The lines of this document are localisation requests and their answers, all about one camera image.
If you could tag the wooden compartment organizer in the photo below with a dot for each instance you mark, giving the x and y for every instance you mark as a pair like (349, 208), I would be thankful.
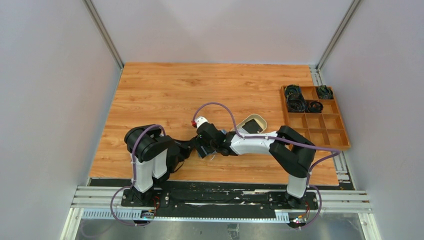
(313, 111)

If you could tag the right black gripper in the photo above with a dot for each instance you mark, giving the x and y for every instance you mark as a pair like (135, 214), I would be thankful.
(199, 148)

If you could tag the black card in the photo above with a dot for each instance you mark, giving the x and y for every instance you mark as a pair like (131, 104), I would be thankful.
(252, 127)

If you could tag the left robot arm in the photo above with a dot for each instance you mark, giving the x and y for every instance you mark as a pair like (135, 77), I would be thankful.
(154, 156)

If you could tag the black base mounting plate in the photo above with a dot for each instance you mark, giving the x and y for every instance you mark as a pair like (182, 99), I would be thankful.
(219, 200)

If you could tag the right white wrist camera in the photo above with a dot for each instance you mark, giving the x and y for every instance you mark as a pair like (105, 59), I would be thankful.
(197, 122)

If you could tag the aluminium frame rail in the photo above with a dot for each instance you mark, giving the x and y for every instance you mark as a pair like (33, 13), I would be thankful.
(344, 213)

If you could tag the beige oval tray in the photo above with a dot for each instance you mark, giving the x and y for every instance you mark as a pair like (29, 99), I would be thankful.
(262, 122)

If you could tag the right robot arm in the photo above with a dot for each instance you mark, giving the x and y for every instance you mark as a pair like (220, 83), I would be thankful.
(292, 151)

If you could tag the blue card holder wallet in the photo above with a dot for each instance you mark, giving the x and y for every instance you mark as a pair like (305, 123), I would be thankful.
(204, 146)

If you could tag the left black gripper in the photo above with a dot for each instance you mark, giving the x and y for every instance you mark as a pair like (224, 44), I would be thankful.
(186, 146)

